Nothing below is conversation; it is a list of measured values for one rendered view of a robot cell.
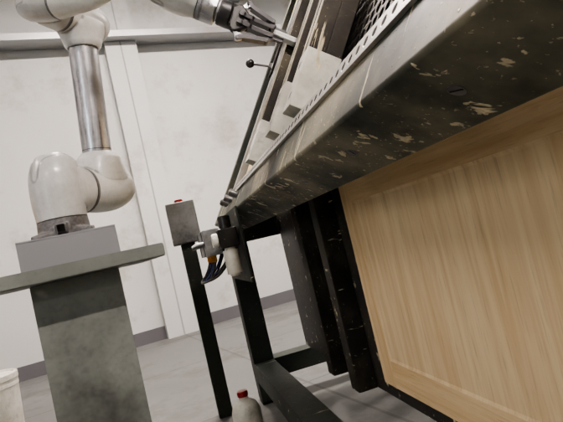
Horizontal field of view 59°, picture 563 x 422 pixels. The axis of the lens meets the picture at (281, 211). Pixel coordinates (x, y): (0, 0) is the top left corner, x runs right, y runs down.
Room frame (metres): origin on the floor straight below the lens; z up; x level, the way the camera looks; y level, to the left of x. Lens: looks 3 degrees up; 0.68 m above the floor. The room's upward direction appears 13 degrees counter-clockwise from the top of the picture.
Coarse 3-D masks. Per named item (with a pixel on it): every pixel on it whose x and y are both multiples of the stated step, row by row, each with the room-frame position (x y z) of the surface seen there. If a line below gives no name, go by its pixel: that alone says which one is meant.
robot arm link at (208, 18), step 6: (198, 0) 1.33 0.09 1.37; (204, 0) 1.33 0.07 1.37; (210, 0) 1.34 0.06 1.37; (216, 0) 1.34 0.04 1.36; (198, 6) 1.33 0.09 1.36; (204, 6) 1.34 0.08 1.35; (210, 6) 1.34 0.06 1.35; (216, 6) 1.34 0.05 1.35; (198, 12) 1.34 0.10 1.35; (204, 12) 1.34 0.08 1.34; (210, 12) 1.34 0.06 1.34; (216, 12) 1.36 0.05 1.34; (198, 18) 1.37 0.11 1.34; (204, 18) 1.36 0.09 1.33; (210, 18) 1.36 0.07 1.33; (210, 24) 1.38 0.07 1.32
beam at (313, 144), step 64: (448, 0) 0.38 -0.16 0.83; (512, 0) 0.31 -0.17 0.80; (384, 64) 0.49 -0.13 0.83; (448, 64) 0.40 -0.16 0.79; (512, 64) 0.38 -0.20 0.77; (320, 128) 0.68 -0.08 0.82; (384, 128) 0.57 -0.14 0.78; (448, 128) 0.52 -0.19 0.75; (256, 192) 1.17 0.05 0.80; (320, 192) 0.98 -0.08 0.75
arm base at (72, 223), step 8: (72, 216) 1.53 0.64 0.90; (80, 216) 1.55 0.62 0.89; (40, 224) 1.52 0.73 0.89; (48, 224) 1.51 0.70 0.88; (56, 224) 1.47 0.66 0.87; (64, 224) 1.50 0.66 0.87; (72, 224) 1.52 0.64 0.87; (80, 224) 1.54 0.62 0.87; (88, 224) 1.57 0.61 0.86; (40, 232) 1.52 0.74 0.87; (48, 232) 1.49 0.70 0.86; (56, 232) 1.50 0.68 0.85; (64, 232) 1.48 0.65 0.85
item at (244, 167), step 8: (296, 8) 2.07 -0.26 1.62; (288, 24) 2.09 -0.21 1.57; (288, 32) 2.06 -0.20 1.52; (280, 56) 2.04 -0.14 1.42; (272, 80) 2.03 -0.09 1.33; (264, 96) 2.05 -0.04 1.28; (264, 104) 2.01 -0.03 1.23; (256, 120) 2.02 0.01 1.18; (248, 144) 2.02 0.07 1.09; (248, 152) 1.99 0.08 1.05; (240, 168) 1.98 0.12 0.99; (240, 176) 1.97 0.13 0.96
